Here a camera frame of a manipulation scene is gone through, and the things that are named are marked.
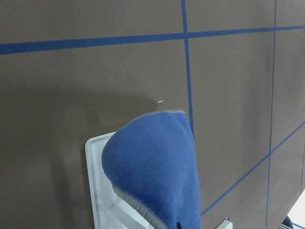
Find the blue microfiber towel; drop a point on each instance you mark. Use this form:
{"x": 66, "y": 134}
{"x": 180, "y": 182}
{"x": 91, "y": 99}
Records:
{"x": 151, "y": 165}

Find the white towel rack base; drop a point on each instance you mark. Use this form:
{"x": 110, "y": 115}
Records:
{"x": 109, "y": 210}

